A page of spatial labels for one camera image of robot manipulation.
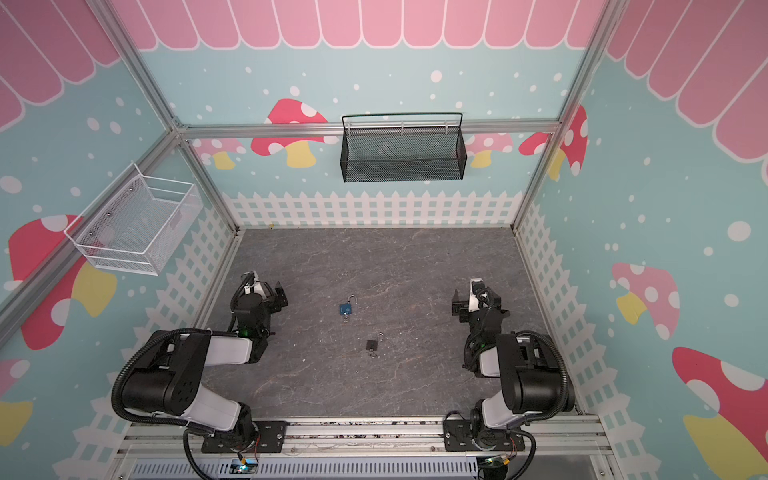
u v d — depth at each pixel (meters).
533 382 0.45
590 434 0.76
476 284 0.77
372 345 0.90
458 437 0.74
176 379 0.45
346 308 0.97
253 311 0.71
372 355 0.87
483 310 0.78
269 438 0.74
